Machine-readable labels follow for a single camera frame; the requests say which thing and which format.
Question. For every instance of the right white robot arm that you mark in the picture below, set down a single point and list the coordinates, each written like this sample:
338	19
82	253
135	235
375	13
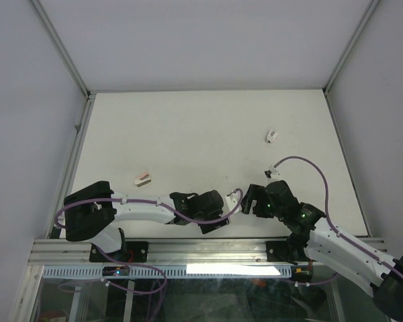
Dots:
313	236

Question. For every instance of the white slotted cable duct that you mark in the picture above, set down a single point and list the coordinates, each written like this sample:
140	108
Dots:
173	272

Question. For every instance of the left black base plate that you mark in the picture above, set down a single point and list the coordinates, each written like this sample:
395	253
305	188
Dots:
133	251

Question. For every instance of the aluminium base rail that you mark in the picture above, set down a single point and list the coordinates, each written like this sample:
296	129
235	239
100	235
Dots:
160	251

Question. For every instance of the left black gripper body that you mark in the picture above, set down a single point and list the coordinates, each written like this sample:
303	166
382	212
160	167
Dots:
215	215

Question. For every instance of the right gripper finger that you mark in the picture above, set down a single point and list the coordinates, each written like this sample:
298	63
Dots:
255	194
255	208

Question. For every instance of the right aluminium frame post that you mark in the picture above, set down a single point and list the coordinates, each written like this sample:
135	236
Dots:
361	26

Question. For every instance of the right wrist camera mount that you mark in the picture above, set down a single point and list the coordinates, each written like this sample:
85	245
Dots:
272	172

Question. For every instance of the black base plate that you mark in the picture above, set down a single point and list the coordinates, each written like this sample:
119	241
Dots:
281	251
133	251

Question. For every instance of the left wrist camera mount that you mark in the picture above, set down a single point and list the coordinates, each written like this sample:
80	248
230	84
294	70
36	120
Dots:
232	203

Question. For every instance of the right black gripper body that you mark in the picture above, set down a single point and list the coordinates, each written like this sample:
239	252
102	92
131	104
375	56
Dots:
277	212

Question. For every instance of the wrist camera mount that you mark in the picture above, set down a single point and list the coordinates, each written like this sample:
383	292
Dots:
272	172
232	203

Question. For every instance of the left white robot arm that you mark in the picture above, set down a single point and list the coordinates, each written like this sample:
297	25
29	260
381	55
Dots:
90	213

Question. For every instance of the white staple remover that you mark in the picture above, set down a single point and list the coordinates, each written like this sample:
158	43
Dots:
271	136

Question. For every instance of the pink white mini stapler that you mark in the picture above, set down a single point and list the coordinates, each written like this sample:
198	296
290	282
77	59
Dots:
142	179

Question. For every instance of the aluminium frame post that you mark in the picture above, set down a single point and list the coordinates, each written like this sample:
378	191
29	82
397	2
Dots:
361	26
59	46

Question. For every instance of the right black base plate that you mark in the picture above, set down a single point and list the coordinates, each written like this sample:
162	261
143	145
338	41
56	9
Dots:
281	251

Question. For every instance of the left aluminium frame post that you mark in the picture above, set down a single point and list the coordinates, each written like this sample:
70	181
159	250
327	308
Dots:
59	46

